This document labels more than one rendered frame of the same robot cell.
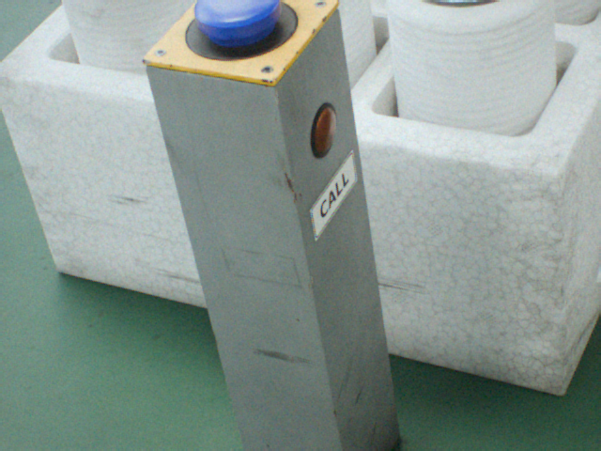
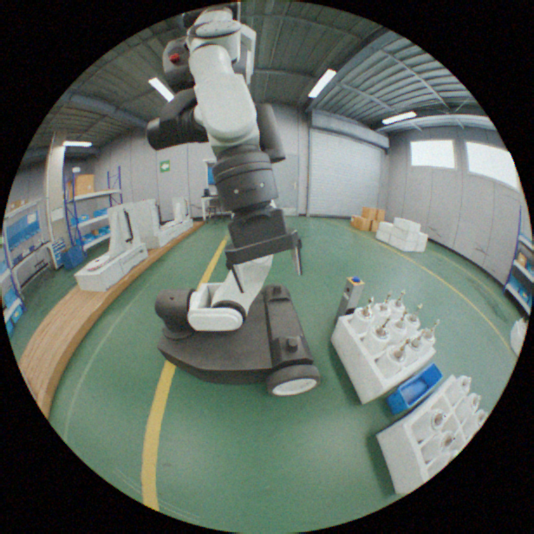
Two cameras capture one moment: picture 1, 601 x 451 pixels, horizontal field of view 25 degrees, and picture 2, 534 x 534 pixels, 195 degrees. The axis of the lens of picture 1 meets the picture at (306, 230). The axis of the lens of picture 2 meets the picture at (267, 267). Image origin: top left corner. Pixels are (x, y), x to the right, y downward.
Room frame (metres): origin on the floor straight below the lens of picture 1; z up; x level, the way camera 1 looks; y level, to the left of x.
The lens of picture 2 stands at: (0.73, -0.73, 0.69)
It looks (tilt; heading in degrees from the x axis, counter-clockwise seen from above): 26 degrees down; 140
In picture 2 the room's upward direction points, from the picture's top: straight up
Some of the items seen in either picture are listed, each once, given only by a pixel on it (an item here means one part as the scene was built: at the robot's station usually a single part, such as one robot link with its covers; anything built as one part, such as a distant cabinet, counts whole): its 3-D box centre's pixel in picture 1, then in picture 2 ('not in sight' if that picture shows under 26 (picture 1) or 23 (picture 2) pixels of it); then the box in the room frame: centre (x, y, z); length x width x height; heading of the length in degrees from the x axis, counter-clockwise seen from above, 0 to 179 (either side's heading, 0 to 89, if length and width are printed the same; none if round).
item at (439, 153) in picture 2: not in sight; (432, 153); (1.30, 5.60, 2.95); 1.90 x 0.08 x 1.00; 146
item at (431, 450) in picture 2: not in sight; (429, 449); (1.23, -0.48, 0.16); 0.10 x 0.10 x 0.18
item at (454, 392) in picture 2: not in sight; (450, 395); (1.26, -0.21, 0.16); 0.10 x 0.10 x 0.18
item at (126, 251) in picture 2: not in sight; (105, 241); (-1.25, -1.38, 0.45); 0.82 x 0.57 x 0.74; 146
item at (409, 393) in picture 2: not in sight; (416, 388); (1.10, -0.18, 0.06); 0.30 x 0.11 x 0.12; 56
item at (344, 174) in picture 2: not in sight; (348, 177); (-1.64, 5.07, 1.55); 3.20 x 0.12 x 3.10; 56
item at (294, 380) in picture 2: not in sight; (293, 381); (0.61, -0.50, 0.10); 0.20 x 0.05 x 0.20; 56
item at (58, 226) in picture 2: not in sight; (52, 195); (-4.50, -4.16, 2.00); 0.58 x 0.58 x 4.00; 56
